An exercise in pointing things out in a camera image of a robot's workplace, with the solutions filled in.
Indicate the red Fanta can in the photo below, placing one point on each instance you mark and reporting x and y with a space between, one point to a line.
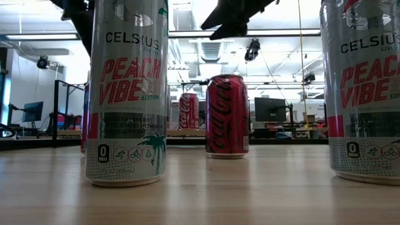
84 131

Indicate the red workshop equipment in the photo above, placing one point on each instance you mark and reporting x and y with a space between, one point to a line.
60 122

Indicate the computer monitor on arm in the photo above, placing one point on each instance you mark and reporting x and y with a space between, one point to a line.
32 112

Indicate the Coca-Cola can black script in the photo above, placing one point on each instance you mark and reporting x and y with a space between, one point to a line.
227 118

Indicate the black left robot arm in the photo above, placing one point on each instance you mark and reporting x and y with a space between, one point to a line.
78 7

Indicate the Coca-Cola Star Wars can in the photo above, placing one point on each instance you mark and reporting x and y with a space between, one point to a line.
188 112

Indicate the Celsius Peach Vibe can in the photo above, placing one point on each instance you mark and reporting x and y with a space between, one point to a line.
128 93
362 93

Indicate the black computer monitor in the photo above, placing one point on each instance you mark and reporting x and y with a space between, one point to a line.
270 109

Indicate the black ceiling spotlight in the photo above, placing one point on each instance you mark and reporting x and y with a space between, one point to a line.
309 77
43 62
252 50

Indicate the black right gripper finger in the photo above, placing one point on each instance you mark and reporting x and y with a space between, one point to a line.
228 14
234 30

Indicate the black aluminium table frame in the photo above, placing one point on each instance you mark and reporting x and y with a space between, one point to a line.
37 144

